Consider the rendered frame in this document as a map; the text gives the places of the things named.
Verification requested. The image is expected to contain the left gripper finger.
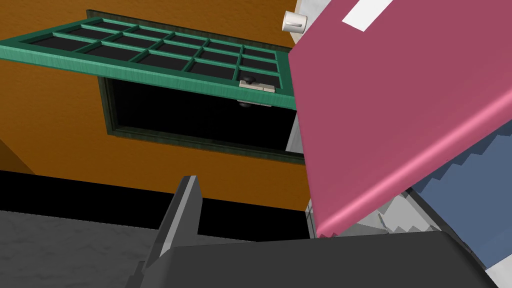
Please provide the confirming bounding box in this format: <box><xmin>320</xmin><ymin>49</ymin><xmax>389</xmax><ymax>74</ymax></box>
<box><xmin>143</xmin><ymin>175</ymin><xmax>203</xmax><ymax>268</ymax></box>

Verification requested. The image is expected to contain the black knob with pale plate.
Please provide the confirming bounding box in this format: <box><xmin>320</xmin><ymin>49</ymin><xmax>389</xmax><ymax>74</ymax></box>
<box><xmin>237</xmin><ymin>75</ymin><xmax>277</xmax><ymax>108</ymax></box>

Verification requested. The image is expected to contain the green glazed door leaf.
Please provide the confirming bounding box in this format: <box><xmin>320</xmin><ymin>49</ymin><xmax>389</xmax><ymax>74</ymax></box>
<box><xmin>0</xmin><ymin>9</ymin><xmax>299</xmax><ymax>111</ymax></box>

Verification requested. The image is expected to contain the white mug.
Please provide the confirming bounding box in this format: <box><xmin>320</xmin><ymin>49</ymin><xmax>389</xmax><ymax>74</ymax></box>
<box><xmin>281</xmin><ymin>10</ymin><xmax>309</xmax><ymax>34</ymax></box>

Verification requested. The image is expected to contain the white flat rectangle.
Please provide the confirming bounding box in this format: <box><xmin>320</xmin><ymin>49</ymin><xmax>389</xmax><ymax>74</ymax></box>
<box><xmin>341</xmin><ymin>0</ymin><xmax>395</xmax><ymax>33</ymax></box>

